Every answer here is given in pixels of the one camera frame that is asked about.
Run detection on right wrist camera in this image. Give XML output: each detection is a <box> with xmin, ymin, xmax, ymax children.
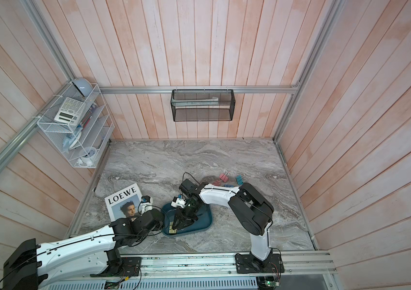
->
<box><xmin>170</xmin><ymin>195</ymin><xmax>187</xmax><ymax>209</ymax></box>

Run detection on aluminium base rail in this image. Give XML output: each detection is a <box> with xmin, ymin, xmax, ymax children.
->
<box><xmin>81</xmin><ymin>249</ymin><xmax>338</xmax><ymax>280</ymax></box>

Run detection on pink binder clip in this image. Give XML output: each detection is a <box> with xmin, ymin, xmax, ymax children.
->
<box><xmin>219</xmin><ymin>172</ymin><xmax>229</xmax><ymax>182</ymax></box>
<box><xmin>212</xmin><ymin>180</ymin><xmax>222</xmax><ymax>186</ymax></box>

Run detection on yellow binder clip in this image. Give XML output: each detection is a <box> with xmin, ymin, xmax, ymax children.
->
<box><xmin>169</xmin><ymin>225</ymin><xmax>177</xmax><ymax>235</ymax></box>

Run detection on white wire wall shelf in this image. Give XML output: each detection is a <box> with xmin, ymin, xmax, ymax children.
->
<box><xmin>37</xmin><ymin>82</ymin><xmax>115</xmax><ymax>169</ymax></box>

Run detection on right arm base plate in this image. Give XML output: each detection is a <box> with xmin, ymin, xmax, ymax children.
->
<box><xmin>234</xmin><ymin>253</ymin><xmax>285</xmax><ymax>274</ymax></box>

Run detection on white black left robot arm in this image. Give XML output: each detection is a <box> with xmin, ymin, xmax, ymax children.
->
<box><xmin>0</xmin><ymin>209</ymin><xmax>164</xmax><ymax>290</ymax></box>

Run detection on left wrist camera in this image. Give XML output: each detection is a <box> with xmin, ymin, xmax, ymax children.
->
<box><xmin>138</xmin><ymin>195</ymin><xmax>153</xmax><ymax>215</ymax></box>

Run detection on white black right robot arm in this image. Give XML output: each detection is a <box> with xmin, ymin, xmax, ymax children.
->
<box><xmin>171</xmin><ymin>179</ymin><xmax>274</xmax><ymax>265</ymax></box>

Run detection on papers in mesh basket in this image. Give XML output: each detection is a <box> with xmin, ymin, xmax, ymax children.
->
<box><xmin>171</xmin><ymin>97</ymin><xmax>219</xmax><ymax>107</ymax></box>

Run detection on teal binder clip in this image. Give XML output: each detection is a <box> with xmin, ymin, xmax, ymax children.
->
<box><xmin>236</xmin><ymin>175</ymin><xmax>244</xmax><ymax>186</ymax></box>

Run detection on Loewe magazine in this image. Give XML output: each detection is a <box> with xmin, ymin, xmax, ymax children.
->
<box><xmin>105</xmin><ymin>183</ymin><xmax>142</xmax><ymax>221</ymax></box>

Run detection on white tape roll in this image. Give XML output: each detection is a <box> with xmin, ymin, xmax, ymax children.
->
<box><xmin>78</xmin><ymin>147</ymin><xmax>98</xmax><ymax>167</ymax></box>

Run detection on teal storage tray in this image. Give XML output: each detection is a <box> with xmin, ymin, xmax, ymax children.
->
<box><xmin>162</xmin><ymin>204</ymin><xmax>213</xmax><ymax>237</ymax></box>

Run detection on white calculator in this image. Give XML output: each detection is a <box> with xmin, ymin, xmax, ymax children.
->
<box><xmin>54</xmin><ymin>97</ymin><xmax>84</xmax><ymax>126</ymax></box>

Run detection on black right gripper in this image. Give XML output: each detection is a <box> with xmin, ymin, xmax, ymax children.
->
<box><xmin>172</xmin><ymin>198</ymin><xmax>202</xmax><ymax>229</ymax></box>

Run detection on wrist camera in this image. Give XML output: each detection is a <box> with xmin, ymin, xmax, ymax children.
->
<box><xmin>138</xmin><ymin>195</ymin><xmax>153</xmax><ymax>215</ymax></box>
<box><xmin>170</xmin><ymin>195</ymin><xmax>187</xmax><ymax>209</ymax></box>

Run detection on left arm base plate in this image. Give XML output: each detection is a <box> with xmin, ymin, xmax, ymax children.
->
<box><xmin>90</xmin><ymin>257</ymin><xmax>142</xmax><ymax>278</ymax></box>

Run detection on black mesh wall basket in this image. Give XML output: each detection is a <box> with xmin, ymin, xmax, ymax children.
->
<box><xmin>170</xmin><ymin>89</ymin><xmax>236</xmax><ymax>122</ymax></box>

